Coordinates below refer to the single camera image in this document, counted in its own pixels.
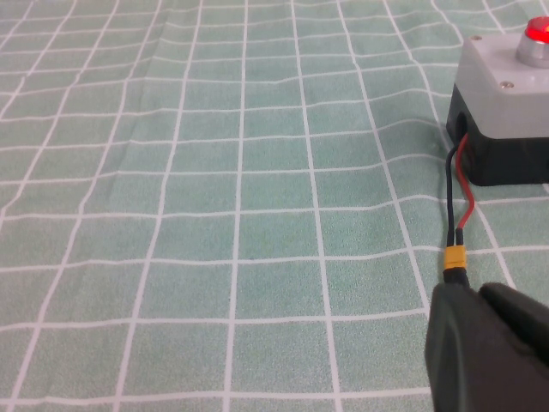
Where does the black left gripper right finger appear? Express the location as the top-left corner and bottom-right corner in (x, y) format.
(477, 281), (549, 368)

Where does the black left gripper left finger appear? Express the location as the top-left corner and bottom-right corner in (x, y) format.
(424, 282), (549, 412)

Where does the grey black switch box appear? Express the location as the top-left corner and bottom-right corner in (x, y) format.
(444, 32), (549, 188)

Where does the red push button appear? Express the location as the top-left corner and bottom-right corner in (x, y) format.
(516, 15), (549, 70)

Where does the green white checked tablecloth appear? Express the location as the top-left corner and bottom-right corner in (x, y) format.
(0, 0), (549, 412)

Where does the thick black cable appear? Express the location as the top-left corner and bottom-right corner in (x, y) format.
(441, 269), (474, 290)

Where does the yellow cable connector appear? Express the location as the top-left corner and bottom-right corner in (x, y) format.
(443, 245), (468, 273)

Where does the thin red wire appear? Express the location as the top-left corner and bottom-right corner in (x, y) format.
(454, 132), (477, 248)

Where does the thin black wire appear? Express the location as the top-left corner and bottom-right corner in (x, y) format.
(444, 144), (464, 248)

